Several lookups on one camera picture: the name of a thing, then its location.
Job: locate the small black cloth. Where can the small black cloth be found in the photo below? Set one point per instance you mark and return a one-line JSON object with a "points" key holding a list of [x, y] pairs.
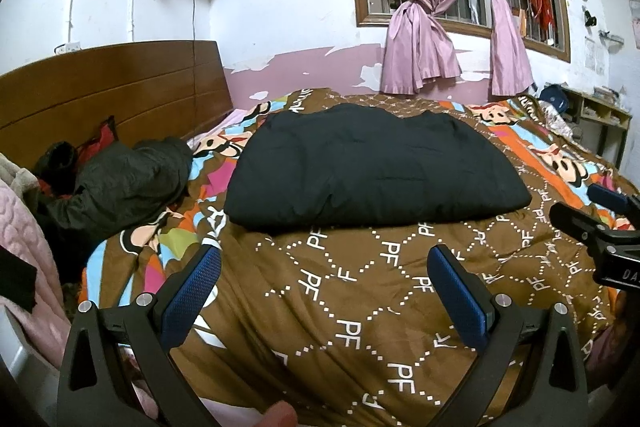
{"points": [[17, 274]]}

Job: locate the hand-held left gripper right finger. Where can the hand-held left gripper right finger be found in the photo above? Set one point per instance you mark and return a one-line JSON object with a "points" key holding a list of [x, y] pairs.
{"points": [[457, 302]]}

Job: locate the pink quilted cloth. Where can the pink quilted cloth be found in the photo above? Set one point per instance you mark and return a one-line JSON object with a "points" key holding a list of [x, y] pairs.
{"points": [[20, 227]]}

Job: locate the blue cap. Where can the blue cap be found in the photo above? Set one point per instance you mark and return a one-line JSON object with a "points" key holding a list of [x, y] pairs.
{"points": [[554, 97]]}

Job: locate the white wall socket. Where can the white wall socket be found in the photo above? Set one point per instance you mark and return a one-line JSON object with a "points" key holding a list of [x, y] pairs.
{"points": [[67, 47]]}

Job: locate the dark olive jacket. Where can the dark olive jacket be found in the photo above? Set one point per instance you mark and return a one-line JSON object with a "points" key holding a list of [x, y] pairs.
{"points": [[115, 187]]}

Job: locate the white patterned cloth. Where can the white patterned cloth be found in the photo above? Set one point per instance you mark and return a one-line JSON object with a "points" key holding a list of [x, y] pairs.
{"points": [[556, 122]]}

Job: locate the wall bracket shelf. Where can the wall bracket shelf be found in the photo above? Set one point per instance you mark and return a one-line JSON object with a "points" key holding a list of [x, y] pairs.
{"points": [[611, 38]]}

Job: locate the beige fuzzy cloth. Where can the beige fuzzy cloth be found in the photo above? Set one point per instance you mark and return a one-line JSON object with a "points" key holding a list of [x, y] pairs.
{"points": [[15, 172]]}

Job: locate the narrow pink curtain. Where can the narrow pink curtain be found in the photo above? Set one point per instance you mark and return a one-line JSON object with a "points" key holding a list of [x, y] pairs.
{"points": [[510, 37]]}

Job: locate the black wall hook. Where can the black wall hook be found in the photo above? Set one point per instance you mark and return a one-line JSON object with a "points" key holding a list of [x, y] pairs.
{"points": [[590, 17]]}

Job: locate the black jacket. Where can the black jacket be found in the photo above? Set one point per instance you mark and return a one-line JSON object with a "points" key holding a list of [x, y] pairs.
{"points": [[375, 167]]}

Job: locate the brown cartoon printed blanket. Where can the brown cartoon printed blanket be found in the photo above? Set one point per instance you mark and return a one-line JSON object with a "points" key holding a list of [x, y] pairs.
{"points": [[350, 307]]}

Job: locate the person's left hand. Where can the person's left hand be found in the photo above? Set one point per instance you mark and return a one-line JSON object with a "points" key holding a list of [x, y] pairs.
{"points": [[277, 414]]}

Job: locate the wooden headboard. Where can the wooden headboard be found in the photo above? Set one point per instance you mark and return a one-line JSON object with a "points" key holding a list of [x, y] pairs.
{"points": [[100, 92]]}

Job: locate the red cloth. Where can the red cloth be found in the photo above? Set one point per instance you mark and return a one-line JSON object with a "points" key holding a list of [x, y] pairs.
{"points": [[102, 139]]}

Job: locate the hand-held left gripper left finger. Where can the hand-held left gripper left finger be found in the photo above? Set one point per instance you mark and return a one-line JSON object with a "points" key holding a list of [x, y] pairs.
{"points": [[192, 292]]}

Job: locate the wooden shelf desk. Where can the wooden shelf desk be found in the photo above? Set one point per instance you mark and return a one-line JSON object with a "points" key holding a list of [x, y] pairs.
{"points": [[600, 112]]}

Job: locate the white wall pipe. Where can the white wall pipe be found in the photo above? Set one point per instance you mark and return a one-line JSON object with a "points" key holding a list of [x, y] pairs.
{"points": [[132, 2]]}

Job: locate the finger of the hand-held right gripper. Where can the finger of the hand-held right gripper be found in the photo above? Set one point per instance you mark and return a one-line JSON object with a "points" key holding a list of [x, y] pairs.
{"points": [[575, 219], [607, 197]]}

